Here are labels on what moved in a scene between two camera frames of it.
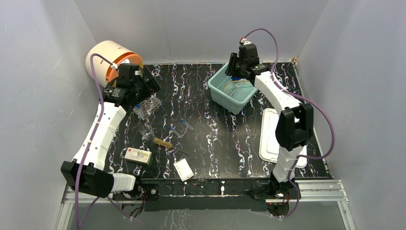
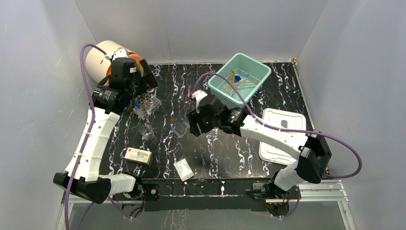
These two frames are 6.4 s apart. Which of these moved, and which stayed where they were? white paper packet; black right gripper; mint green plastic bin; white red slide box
Moved: black right gripper
Stayed: white paper packet; white red slide box; mint green plastic bin
